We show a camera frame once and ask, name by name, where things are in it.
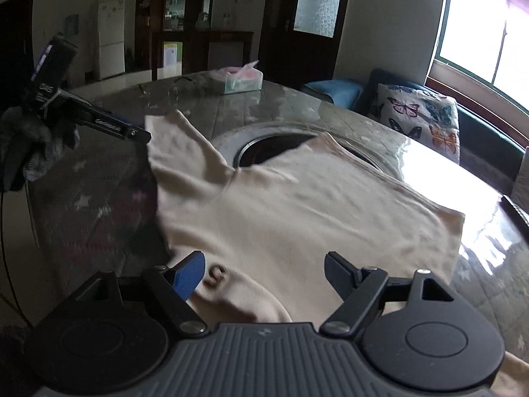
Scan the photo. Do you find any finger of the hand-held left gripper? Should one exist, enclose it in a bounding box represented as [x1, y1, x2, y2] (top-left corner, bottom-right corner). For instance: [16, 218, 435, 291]
[55, 89, 152, 144]

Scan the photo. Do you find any wooden door with frosted glass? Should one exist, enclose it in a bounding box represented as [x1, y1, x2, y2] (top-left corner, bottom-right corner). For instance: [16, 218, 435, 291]
[258, 0, 354, 89]

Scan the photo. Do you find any dark wooden door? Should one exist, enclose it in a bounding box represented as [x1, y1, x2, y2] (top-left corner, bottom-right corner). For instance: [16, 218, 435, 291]
[0, 0, 36, 104]

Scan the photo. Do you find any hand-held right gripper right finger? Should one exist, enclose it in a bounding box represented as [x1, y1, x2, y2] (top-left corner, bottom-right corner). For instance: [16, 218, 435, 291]
[319, 251, 455, 337]

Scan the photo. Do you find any dark wooden cabinet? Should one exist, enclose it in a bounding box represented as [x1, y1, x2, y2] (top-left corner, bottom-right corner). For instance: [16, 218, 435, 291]
[136, 0, 218, 71]

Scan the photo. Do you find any cream t-shirt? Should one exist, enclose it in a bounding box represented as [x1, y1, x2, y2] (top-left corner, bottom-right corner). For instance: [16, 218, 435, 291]
[144, 110, 529, 397]

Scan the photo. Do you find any person's left hand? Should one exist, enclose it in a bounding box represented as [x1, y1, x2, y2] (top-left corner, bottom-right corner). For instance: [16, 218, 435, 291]
[0, 105, 81, 183]

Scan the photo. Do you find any dark teal sofa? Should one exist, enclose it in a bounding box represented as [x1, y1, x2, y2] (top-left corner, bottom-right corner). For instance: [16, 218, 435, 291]
[304, 68, 527, 191]

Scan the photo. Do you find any white green carton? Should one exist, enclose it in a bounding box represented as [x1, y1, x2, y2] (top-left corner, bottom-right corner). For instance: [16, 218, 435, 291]
[162, 41, 183, 68]

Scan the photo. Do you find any butterfly print pillow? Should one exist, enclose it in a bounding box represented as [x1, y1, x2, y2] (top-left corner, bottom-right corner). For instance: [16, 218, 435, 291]
[368, 83, 460, 164]

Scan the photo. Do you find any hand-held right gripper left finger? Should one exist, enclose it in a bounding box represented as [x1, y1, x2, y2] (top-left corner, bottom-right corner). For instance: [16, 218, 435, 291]
[93, 250, 209, 336]

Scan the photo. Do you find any blue cushion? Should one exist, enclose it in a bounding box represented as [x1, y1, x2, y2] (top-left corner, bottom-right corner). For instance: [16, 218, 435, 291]
[304, 79, 362, 108]

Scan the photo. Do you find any dark wooden side table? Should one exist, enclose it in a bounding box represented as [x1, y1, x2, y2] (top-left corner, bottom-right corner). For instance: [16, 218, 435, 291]
[151, 29, 255, 81]

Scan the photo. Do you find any tissue box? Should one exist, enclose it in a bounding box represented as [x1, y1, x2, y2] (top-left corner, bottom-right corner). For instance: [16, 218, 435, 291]
[211, 61, 264, 95]

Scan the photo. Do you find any round black induction cooker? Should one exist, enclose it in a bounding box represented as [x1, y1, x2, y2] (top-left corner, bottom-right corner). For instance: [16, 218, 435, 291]
[213, 122, 401, 180]

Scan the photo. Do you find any white refrigerator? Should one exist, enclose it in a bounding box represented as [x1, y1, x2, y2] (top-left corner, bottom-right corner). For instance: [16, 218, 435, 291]
[97, 0, 126, 81]

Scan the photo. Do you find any window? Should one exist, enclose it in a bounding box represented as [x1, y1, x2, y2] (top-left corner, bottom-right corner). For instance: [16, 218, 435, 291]
[426, 0, 529, 116]

